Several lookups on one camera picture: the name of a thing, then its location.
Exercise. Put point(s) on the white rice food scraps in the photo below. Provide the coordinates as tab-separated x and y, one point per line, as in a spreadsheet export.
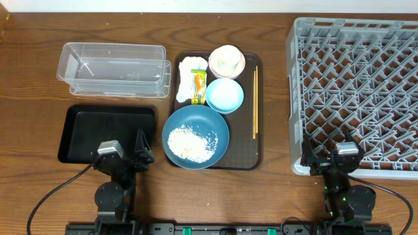
188	144

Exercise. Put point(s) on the small light blue bowl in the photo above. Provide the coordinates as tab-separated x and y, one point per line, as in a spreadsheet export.
224	95

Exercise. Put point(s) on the wooden chopstick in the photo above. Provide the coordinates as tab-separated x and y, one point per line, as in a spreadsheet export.
254	107
257	98

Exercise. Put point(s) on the pink bowl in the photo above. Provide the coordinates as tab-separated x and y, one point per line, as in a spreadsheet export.
240	67

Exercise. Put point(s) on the black food waste tray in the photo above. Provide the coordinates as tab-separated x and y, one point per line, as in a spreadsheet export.
86	126

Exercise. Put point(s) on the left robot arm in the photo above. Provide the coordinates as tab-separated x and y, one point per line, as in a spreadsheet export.
115	199

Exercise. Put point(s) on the left wooden chopstick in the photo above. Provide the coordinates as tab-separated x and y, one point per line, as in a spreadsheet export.
254	107

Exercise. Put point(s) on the right wooden chopstick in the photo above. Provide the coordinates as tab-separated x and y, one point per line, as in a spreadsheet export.
257	98

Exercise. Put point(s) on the yellow green snack wrapper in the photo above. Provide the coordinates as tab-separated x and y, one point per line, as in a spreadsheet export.
199	86

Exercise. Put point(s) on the white napkin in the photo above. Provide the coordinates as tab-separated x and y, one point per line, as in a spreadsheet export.
185	90

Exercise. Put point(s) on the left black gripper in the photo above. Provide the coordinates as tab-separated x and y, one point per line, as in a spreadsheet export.
143	155

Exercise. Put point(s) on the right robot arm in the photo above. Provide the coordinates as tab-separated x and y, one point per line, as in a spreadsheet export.
350	206

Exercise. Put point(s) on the clear plastic waste bin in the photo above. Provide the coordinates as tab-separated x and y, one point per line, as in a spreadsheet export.
115	70

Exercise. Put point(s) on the grey dishwasher rack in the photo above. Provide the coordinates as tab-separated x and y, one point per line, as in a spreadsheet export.
358	76

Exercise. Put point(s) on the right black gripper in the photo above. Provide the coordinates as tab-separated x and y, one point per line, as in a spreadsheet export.
326	164

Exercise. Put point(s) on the dark brown serving tray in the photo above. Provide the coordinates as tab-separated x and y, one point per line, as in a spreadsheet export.
245	152

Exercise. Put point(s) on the large dark blue plate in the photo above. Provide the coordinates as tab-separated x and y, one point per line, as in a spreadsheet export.
203	120

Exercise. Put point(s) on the cream cup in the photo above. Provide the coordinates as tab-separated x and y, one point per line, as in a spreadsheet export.
225	59

